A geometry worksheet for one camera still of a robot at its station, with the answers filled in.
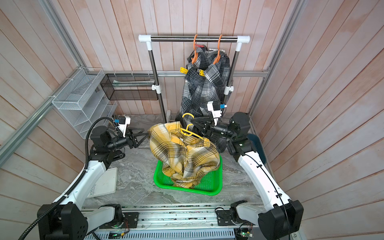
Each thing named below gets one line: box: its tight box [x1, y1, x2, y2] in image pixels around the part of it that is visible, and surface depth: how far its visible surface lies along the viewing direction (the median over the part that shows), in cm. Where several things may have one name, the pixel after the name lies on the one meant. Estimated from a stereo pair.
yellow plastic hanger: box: [180, 112, 204, 140], surface depth 66 cm
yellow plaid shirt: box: [148, 121, 221, 188], surface depth 74 cm
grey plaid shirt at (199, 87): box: [176, 47, 216, 121], surface depth 67 cm
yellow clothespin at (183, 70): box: [179, 67, 189, 74], surface depth 65 cm
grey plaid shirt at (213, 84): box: [191, 51, 233, 153], surface depth 68 cm
